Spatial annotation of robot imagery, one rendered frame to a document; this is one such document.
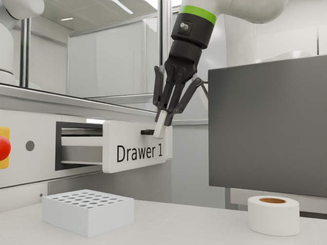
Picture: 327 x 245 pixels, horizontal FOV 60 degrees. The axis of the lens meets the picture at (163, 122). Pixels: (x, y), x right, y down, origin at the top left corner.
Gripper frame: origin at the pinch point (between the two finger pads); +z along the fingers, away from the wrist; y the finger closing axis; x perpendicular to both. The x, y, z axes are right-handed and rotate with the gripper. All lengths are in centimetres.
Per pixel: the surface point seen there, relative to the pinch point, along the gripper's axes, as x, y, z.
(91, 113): -2.5, -19.5, 3.7
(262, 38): 327, -47, -120
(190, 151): 167, -42, 31
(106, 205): -29.9, 9.2, 10.1
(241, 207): 91, 18, 36
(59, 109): -13.9, -19.6, 3.5
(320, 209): 10.5, 39.3, 6.5
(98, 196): -24.7, 4.3, 12.2
